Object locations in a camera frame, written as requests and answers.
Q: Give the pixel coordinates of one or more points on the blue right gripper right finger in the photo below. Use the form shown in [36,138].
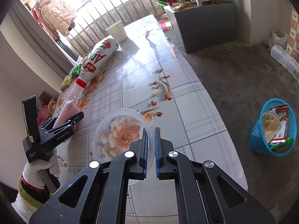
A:
[158,151]

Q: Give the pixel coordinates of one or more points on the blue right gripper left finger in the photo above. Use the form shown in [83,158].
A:
[144,142]

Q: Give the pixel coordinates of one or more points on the clear plastic round container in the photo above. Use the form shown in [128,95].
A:
[117,130]

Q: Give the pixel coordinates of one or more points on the pink knitted sponge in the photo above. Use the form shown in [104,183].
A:
[69,110]

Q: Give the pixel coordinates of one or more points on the white AD milk bottle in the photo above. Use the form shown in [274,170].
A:
[100,55]

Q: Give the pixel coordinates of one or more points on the blue trash basket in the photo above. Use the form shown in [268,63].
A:
[276,129]

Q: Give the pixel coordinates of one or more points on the white gloved left hand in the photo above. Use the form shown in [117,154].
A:
[30,172]

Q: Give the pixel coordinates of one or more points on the yellow green snack packet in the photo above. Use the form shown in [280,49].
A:
[67,82]

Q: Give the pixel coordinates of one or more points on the white paper cup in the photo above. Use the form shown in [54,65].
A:
[116,30]

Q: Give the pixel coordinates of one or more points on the grey side cabinet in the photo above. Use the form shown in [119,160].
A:
[199,27]

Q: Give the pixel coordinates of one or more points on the pink quilted jacket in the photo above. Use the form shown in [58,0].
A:
[57,16]

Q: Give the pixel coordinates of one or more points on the blue white long box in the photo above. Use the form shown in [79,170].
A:
[286,60]

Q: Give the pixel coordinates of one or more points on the rolled patterned mat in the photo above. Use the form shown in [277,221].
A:
[293,39]

